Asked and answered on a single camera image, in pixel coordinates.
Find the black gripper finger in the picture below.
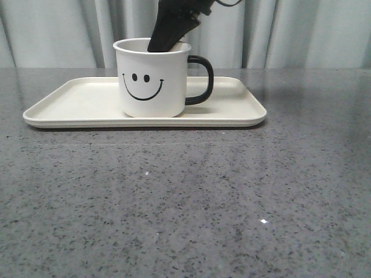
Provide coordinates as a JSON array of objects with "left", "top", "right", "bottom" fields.
[{"left": 147, "top": 11, "right": 200, "bottom": 52}]

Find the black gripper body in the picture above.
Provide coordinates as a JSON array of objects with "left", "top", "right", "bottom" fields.
[{"left": 158, "top": 0, "right": 214, "bottom": 17}]

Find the white smiley mug black handle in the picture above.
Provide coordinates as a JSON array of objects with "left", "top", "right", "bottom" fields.
[{"left": 113, "top": 38, "right": 214, "bottom": 118}]

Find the cream rectangular plastic tray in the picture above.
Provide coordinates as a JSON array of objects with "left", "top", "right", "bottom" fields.
[{"left": 23, "top": 76, "right": 267, "bottom": 129}]

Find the grey pleated curtain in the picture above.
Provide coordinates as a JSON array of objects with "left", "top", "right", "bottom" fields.
[{"left": 1, "top": 1, "right": 370, "bottom": 69}]

